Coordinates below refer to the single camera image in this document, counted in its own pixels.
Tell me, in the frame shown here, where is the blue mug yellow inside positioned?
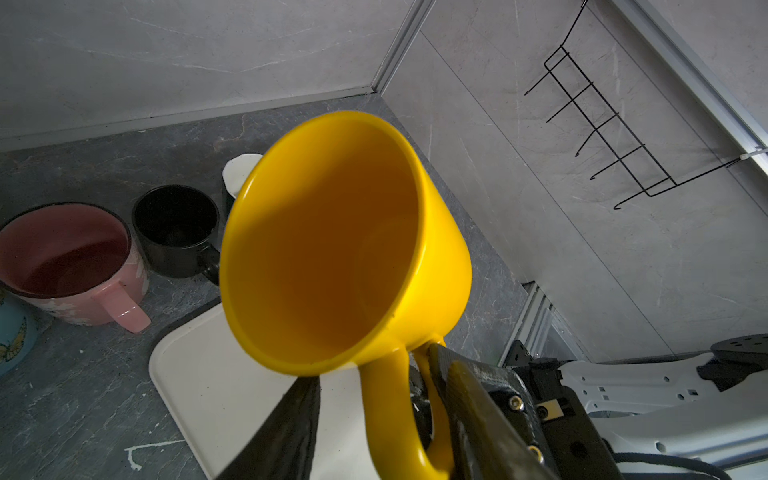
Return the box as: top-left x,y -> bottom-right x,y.
0,290 -> 41,375

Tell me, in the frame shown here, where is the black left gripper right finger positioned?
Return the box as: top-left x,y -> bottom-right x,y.
427,343 -> 558,479

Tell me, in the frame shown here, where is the pink patterned mug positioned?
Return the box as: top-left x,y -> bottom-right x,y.
1,202 -> 151,333

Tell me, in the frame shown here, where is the black wire hook rack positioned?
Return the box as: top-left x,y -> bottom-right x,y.
524,0 -> 767,210

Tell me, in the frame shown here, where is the black mug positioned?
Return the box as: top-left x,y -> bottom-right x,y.
132,185 -> 220,285

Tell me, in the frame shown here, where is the dark green mug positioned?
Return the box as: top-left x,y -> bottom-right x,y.
222,153 -> 262,215

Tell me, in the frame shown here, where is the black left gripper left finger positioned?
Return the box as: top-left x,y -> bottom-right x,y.
218,377 -> 321,479

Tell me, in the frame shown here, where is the beige tray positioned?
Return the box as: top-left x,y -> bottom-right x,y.
149,304 -> 378,479

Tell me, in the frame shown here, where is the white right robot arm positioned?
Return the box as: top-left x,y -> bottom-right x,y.
551,334 -> 767,479

